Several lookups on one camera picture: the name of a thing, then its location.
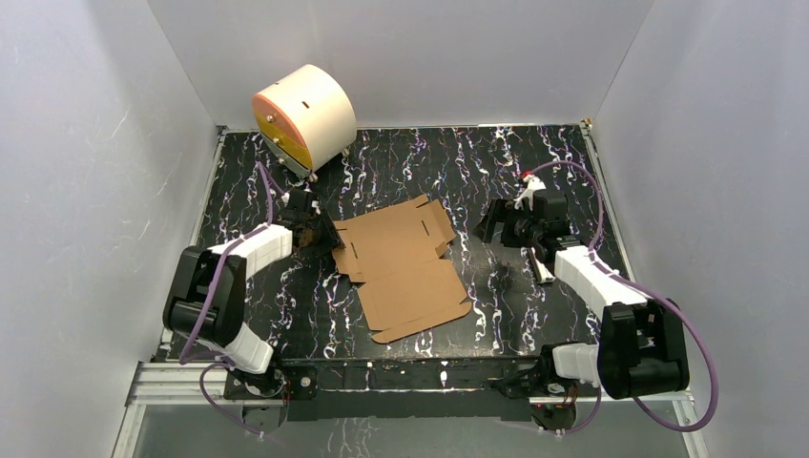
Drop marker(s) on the aluminium table edge rail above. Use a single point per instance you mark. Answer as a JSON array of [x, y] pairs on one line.
[[586, 128], [189, 240]]

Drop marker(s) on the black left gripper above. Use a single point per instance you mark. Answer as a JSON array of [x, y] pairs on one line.
[[314, 229]]

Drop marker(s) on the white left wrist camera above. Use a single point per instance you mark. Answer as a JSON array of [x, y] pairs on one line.
[[301, 200]]

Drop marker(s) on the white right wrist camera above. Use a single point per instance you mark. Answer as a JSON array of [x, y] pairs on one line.
[[532, 183]]

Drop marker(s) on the brown cardboard box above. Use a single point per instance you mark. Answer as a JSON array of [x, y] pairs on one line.
[[397, 257]]

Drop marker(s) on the left aluminium table edge rail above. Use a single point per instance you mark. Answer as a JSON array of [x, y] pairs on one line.
[[189, 240]]

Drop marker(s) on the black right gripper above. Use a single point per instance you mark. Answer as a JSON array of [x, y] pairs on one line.
[[486, 226]]

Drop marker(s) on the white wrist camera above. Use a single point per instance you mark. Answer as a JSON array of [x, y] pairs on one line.
[[301, 200], [532, 183]]

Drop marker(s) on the aluminium front frame rail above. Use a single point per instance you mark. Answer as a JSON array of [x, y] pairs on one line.
[[355, 408]]

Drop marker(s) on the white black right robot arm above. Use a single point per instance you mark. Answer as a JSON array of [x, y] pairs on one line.
[[641, 348]]

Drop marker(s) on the small white plastic part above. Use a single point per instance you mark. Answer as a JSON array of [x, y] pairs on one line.
[[541, 271]]

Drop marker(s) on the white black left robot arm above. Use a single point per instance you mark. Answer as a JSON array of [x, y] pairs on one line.
[[207, 295]]

